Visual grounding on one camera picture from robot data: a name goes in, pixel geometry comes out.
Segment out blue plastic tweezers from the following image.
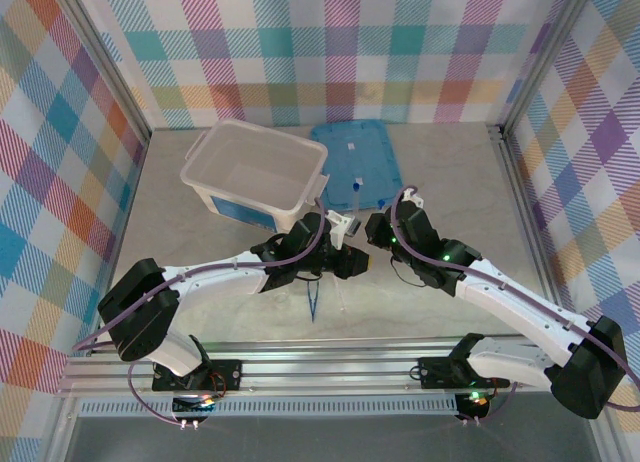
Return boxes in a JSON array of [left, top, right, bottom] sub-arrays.
[[303, 280, 322, 325]]

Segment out blue plastic lid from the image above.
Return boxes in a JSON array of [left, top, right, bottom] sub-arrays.
[[309, 120, 405, 214]]

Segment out clear plastic storage bin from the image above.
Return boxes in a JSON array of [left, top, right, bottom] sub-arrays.
[[179, 119, 331, 235]]

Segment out right controller board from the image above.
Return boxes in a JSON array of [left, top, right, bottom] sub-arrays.
[[455, 390, 494, 418]]

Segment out controller board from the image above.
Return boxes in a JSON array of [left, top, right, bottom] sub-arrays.
[[455, 390, 494, 418], [171, 392, 219, 416]]

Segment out left controller board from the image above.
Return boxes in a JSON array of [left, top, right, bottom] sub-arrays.
[[171, 392, 219, 416]]

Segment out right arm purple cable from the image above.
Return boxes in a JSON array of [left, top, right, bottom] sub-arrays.
[[391, 184, 640, 426]]

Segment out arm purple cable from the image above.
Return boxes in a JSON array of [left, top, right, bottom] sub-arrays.
[[71, 196, 334, 426], [391, 184, 640, 426]]

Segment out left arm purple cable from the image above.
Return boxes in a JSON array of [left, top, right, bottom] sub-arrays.
[[71, 196, 334, 426]]

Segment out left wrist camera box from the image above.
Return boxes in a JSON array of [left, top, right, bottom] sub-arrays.
[[326, 209, 362, 249]]

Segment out right aluminium side rail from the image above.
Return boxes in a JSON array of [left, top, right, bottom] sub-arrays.
[[487, 124, 609, 356]]

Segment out aluminium side rail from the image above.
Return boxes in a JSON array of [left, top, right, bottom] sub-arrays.
[[91, 130, 153, 356], [487, 124, 609, 356]]

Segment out aluminium front rail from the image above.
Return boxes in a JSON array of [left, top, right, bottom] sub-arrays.
[[55, 337, 609, 399]]

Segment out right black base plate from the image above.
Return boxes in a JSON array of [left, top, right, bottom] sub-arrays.
[[416, 355, 510, 389]]

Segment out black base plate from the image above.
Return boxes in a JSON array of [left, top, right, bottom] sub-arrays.
[[416, 355, 510, 389], [151, 358, 245, 392]]

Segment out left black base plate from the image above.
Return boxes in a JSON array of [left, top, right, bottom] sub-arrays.
[[151, 358, 245, 392]]

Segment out white slotted cable duct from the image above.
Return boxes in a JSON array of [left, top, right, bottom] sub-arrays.
[[78, 398, 460, 419]]

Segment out left aluminium side rail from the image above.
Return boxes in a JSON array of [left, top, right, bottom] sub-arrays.
[[91, 130, 153, 356]]

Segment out right aluminium frame post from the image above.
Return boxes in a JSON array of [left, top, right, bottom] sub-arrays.
[[497, 0, 596, 133]]

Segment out aluminium frame post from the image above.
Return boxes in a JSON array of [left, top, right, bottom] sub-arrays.
[[497, 0, 596, 133], [47, 0, 154, 143]]

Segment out left aluminium frame post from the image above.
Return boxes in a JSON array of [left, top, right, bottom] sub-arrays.
[[47, 0, 154, 143]]

